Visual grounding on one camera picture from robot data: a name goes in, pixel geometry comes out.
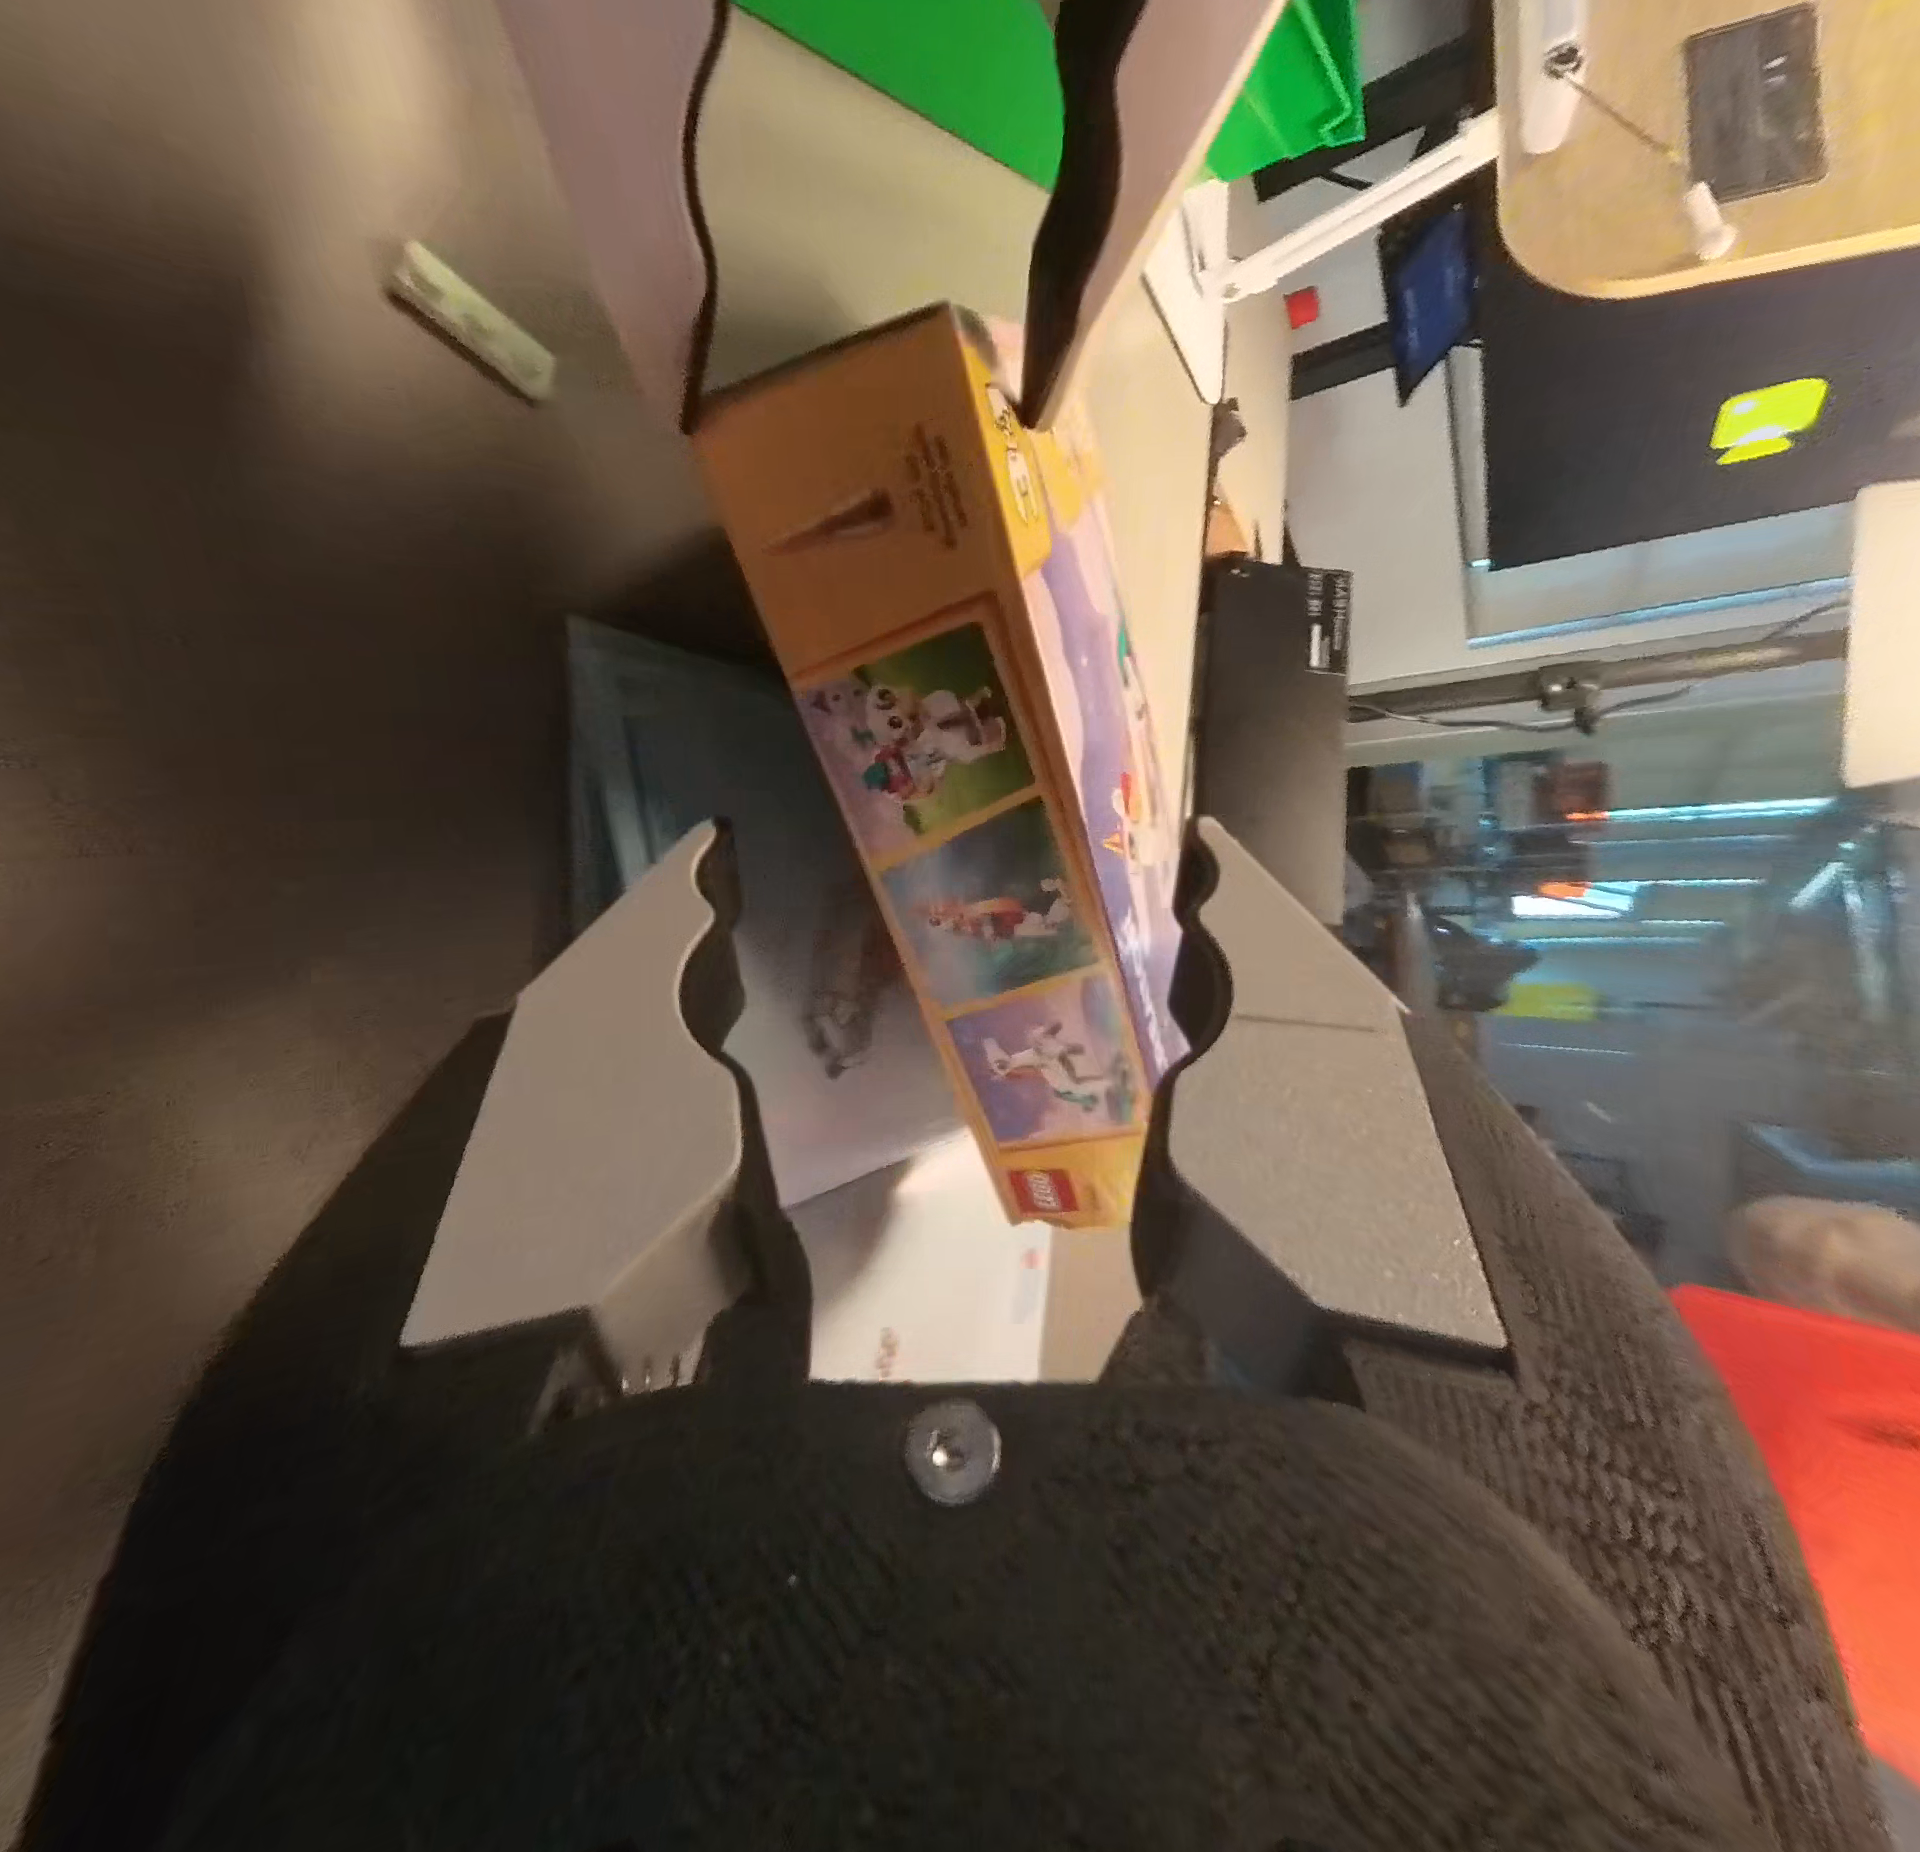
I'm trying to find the large dark screen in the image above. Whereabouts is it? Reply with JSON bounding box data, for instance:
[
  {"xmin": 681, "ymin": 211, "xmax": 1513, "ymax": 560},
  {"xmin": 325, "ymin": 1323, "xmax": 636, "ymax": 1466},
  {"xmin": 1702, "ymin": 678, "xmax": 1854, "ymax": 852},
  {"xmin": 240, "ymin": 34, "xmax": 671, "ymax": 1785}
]
[{"xmin": 1479, "ymin": 225, "xmax": 1920, "ymax": 575}]

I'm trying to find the yellow lego box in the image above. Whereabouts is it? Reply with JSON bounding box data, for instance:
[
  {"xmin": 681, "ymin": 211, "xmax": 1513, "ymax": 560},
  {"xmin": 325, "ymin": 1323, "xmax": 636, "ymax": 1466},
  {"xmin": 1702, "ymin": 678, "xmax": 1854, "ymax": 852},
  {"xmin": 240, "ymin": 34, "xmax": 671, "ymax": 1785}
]
[{"xmin": 689, "ymin": 300, "xmax": 1208, "ymax": 1234}]

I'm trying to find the blue screen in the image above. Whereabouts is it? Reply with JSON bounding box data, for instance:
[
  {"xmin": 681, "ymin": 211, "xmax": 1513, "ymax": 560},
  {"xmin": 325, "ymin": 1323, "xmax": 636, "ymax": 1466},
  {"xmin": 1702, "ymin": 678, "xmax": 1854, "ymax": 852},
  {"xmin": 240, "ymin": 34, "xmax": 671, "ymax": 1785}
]
[{"xmin": 1381, "ymin": 208, "xmax": 1485, "ymax": 403}]

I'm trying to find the open light blue instruction booklet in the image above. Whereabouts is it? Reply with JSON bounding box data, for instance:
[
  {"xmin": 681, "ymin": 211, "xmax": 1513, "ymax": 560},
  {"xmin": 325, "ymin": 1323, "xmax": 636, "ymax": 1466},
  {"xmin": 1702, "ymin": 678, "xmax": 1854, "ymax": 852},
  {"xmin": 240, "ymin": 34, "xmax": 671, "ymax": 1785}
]
[{"xmin": 561, "ymin": 615, "xmax": 1056, "ymax": 1384}]

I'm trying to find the light wooden panel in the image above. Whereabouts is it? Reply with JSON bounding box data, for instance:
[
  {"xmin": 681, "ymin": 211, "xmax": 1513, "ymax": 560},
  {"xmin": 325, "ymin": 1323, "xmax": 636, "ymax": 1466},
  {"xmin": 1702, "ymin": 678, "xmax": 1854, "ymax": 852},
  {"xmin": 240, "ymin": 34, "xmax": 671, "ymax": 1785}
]
[{"xmin": 1488, "ymin": 0, "xmax": 1920, "ymax": 300}]

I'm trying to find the white metal frame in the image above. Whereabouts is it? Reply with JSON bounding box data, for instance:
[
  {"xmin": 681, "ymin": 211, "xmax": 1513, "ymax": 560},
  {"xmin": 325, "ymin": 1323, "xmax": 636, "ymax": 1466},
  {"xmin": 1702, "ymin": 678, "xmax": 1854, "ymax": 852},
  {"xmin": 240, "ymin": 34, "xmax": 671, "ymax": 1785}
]
[{"xmin": 1140, "ymin": 116, "xmax": 1502, "ymax": 403}]

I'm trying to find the white light box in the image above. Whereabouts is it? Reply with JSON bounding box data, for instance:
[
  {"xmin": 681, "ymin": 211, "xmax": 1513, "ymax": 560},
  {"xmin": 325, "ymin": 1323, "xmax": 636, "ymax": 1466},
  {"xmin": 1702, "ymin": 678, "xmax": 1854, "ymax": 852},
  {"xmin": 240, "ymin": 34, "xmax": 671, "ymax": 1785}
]
[{"xmin": 1838, "ymin": 484, "xmax": 1920, "ymax": 789}]

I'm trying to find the green plastic bin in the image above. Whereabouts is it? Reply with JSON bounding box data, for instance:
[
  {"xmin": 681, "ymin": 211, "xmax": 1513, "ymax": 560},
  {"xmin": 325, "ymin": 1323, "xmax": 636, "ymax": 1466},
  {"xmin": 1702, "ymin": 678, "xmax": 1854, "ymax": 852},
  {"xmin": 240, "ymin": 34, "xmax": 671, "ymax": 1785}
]
[{"xmin": 718, "ymin": 0, "xmax": 1369, "ymax": 200}]

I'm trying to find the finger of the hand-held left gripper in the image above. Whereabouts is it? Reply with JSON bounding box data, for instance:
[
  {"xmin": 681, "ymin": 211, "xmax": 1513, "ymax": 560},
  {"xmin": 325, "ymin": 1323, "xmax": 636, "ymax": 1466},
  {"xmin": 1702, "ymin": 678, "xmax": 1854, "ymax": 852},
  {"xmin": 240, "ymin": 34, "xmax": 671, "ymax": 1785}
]
[
  {"xmin": 468, "ymin": 0, "xmax": 730, "ymax": 441},
  {"xmin": 1020, "ymin": 0, "xmax": 1336, "ymax": 441}
]

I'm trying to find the red bin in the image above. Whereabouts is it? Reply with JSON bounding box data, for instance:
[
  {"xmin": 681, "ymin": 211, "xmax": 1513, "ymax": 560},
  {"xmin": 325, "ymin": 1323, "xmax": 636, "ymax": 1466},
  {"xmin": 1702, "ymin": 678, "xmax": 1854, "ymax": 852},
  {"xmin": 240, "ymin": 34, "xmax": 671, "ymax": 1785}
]
[{"xmin": 1668, "ymin": 1280, "xmax": 1920, "ymax": 1804}]

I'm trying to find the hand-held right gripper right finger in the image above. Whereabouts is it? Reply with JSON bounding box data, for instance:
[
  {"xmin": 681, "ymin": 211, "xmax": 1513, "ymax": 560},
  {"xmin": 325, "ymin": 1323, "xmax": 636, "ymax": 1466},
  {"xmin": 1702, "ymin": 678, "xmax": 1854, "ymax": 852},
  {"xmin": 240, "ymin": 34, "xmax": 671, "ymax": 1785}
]
[{"xmin": 1113, "ymin": 811, "xmax": 1509, "ymax": 1384}]

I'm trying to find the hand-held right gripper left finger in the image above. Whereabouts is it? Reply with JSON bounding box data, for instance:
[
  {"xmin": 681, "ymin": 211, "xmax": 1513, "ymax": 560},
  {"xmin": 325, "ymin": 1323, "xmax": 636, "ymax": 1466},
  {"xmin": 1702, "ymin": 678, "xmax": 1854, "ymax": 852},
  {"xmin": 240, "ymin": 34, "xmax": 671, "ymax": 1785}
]
[{"xmin": 396, "ymin": 821, "xmax": 817, "ymax": 1414}]

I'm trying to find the black monitor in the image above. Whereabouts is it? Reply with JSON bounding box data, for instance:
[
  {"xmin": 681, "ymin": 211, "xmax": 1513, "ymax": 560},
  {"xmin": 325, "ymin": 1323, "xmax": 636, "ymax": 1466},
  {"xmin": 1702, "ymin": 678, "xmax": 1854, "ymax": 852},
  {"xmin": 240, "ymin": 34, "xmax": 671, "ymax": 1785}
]
[{"xmin": 1198, "ymin": 561, "xmax": 1350, "ymax": 921}]

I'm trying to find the light green lego plate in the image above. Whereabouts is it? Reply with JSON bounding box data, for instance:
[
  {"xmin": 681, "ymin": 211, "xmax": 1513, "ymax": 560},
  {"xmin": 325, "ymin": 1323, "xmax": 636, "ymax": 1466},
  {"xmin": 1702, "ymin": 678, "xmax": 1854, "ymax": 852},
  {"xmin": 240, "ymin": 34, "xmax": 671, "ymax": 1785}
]
[{"xmin": 392, "ymin": 242, "xmax": 555, "ymax": 403}]

